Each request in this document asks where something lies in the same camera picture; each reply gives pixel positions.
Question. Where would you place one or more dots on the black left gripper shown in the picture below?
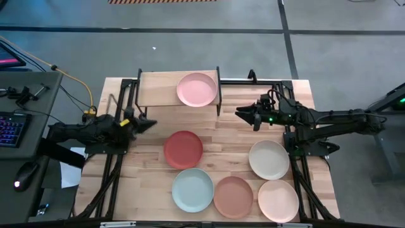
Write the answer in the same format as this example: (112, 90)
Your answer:
(131, 130)

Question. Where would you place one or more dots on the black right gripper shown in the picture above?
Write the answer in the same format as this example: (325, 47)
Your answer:
(269, 114)

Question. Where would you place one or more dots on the red plate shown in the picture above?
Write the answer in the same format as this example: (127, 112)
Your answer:
(183, 149)

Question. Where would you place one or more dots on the cream white plate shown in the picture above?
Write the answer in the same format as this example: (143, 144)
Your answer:
(269, 160)

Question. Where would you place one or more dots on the light blue plate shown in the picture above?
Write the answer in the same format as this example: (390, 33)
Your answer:
(193, 190)

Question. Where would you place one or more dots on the terracotta brown plate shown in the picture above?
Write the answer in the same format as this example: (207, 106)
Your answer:
(233, 197)

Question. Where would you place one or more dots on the peach plate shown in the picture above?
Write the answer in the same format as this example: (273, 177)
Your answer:
(278, 201)

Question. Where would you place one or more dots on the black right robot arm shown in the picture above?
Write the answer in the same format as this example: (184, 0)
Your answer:
(332, 115)

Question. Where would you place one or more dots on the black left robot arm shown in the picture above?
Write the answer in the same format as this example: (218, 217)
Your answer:
(95, 131)

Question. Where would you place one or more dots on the wooden shelf black metal legs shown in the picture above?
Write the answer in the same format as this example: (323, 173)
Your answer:
(156, 88)

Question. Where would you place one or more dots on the yellow tape tag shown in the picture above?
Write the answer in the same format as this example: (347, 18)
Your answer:
(124, 122)

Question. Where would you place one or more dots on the pink plate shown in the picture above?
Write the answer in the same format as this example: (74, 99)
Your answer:
(196, 89)

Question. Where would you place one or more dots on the white paper sheet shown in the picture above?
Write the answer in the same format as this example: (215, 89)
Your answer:
(71, 174)

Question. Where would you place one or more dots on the grey desk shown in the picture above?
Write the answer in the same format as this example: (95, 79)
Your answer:
(31, 95)

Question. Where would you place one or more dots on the black clamp tool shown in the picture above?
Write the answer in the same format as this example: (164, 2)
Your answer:
(23, 94)

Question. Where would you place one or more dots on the black computer mouse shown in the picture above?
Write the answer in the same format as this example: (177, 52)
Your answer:
(25, 175)

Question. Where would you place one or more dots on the backlit black keyboard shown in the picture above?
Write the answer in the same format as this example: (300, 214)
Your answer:
(11, 130)

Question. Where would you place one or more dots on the black computer monitor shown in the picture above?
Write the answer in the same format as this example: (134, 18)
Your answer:
(8, 58)

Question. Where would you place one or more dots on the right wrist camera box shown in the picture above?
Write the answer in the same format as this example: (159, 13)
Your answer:
(267, 100)

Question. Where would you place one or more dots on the small black frame clamp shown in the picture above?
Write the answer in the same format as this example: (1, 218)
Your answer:
(252, 75)

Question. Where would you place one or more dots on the silver metal bracket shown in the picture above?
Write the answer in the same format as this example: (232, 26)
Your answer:
(117, 224)

